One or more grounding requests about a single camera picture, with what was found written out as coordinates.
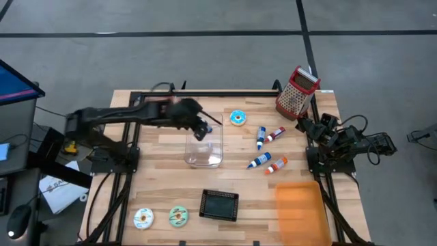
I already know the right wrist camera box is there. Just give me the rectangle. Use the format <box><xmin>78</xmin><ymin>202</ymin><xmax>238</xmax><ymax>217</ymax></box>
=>
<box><xmin>320</xmin><ymin>113</ymin><xmax>339</xmax><ymax>129</ymax></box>

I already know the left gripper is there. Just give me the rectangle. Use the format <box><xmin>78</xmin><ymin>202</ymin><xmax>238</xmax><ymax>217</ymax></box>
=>
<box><xmin>167</xmin><ymin>98</ymin><xmax>223</xmax><ymax>141</ymax></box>

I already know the orange cap dropper bottle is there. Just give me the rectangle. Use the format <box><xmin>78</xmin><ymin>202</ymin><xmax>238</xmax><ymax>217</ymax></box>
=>
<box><xmin>264</xmin><ymin>156</ymin><xmax>288</xmax><ymax>176</ymax></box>

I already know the black mesh basket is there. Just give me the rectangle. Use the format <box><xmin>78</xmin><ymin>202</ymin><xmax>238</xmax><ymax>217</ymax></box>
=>
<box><xmin>199</xmin><ymin>189</ymin><xmax>240</xmax><ymax>222</ymax></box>

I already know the black computer mouse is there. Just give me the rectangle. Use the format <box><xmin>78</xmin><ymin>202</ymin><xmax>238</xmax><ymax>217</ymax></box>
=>
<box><xmin>6</xmin><ymin>204</ymin><xmax>32</xmax><ymax>240</ymax></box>

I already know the red cap dropper bottle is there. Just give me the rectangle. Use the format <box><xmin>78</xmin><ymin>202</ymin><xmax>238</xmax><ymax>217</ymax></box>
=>
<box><xmin>264</xmin><ymin>126</ymin><xmax>287</xmax><ymax>144</ymax></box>

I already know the dark computer desk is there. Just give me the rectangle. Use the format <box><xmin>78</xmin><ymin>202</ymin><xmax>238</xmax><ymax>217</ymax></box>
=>
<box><xmin>0</xmin><ymin>167</ymin><xmax>44</xmax><ymax>246</ymax></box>

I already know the green frosted donut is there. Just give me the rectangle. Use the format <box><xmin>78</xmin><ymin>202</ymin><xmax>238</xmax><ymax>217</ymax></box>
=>
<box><xmin>169</xmin><ymin>205</ymin><xmax>189</xmax><ymax>228</ymax></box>

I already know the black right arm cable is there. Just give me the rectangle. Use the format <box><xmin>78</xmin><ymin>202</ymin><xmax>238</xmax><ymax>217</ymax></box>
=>
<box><xmin>337</xmin><ymin>114</ymin><xmax>382</xmax><ymax>165</ymax></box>

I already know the white paper bag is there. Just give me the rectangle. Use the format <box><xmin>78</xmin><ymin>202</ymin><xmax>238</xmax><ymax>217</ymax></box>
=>
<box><xmin>38</xmin><ymin>160</ymin><xmax>90</xmax><ymax>215</ymax></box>

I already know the black box beside desk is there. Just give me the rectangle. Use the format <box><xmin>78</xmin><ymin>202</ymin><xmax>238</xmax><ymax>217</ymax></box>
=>
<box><xmin>30</xmin><ymin>124</ymin><xmax>66</xmax><ymax>161</ymax></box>

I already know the small yellow tool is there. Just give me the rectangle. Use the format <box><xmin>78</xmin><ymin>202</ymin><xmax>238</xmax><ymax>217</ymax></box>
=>
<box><xmin>61</xmin><ymin>139</ymin><xmax>79</xmax><ymax>156</ymax></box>

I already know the black floor cable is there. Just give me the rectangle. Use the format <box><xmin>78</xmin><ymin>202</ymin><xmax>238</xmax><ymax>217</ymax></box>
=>
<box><xmin>406</xmin><ymin>122</ymin><xmax>437</xmax><ymax>151</ymax></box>

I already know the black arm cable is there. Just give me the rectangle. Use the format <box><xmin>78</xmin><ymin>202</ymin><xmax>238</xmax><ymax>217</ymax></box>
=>
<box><xmin>337</xmin><ymin>114</ymin><xmax>382</xmax><ymax>165</ymax></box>
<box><xmin>150</xmin><ymin>81</ymin><xmax>171</xmax><ymax>94</ymax></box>

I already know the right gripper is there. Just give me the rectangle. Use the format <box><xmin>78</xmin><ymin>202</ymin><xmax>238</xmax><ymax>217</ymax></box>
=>
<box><xmin>296</xmin><ymin>118</ymin><xmax>342</xmax><ymax>148</ymax></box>

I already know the blue frosted donut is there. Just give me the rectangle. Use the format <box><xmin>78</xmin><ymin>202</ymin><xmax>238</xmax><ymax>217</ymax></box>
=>
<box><xmin>229</xmin><ymin>109</ymin><xmax>247</xmax><ymax>126</ymax></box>

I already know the white frosted donut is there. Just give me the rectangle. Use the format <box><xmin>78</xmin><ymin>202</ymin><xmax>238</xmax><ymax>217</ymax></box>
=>
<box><xmin>132</xmin><ymin>208</ymin><xmax>155</xmax><ymax>230</ymax></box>

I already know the computer monitor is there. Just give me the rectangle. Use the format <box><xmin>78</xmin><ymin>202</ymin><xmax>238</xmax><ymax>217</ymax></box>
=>
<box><xmin>0</xmin><ymin>59</ymin><xmax>46</xmax><ymax>107</ymax></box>

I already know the orange plastic tray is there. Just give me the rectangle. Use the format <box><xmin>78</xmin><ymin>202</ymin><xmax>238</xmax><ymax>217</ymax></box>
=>
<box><xmin>274</xmin><ymin>180</ymin><xmax>333</xmax><ymax>246</ymax></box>

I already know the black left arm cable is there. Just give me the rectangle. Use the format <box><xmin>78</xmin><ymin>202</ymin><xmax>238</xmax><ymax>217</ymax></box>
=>
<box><xmin>150</xmin><ymin>81</ymin><xmax>171</xmax><ymax>94</ymax></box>

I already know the red metal box grater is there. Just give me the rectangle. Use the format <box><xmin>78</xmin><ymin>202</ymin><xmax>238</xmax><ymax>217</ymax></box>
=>
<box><xmin>275</xmin><ymin>66</ymin><xmax>322</xmax><ymax>121</ymax></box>

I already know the clear plastic container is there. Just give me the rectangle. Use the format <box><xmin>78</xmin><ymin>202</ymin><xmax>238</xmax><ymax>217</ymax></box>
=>
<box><xmin>184</xmin><ymin>112</ymin><xmax>225</xmax><ymax>169</ymax></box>

